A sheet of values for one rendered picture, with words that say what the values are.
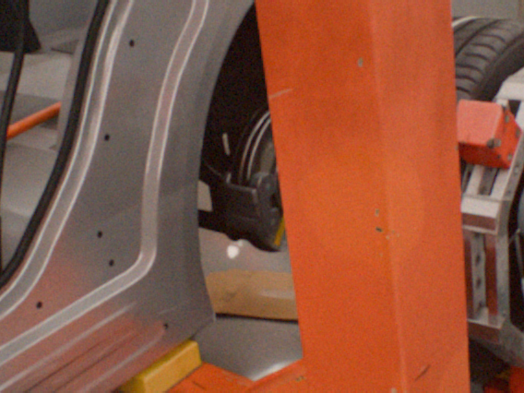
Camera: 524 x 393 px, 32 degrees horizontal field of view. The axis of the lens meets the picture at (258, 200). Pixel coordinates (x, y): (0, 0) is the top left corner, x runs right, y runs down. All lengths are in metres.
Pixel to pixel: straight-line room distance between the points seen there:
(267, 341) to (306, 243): 1.85
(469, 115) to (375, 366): 0.44
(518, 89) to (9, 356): 0.87
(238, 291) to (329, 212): 2.18
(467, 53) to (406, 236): 0.54
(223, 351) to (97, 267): 1.53
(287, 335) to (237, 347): 0.17
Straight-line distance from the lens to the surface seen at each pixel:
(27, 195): 1.60
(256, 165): 1.80
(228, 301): 3.18
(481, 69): 1.49
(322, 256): 1.10
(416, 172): 1.05
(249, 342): 2.95
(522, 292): 1.85
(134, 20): 1.43
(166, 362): 1.58
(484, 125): 1.37
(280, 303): 3.13
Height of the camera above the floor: 1.58
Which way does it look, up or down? 24 degrees down
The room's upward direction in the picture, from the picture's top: 8 degrees counter-clockwise
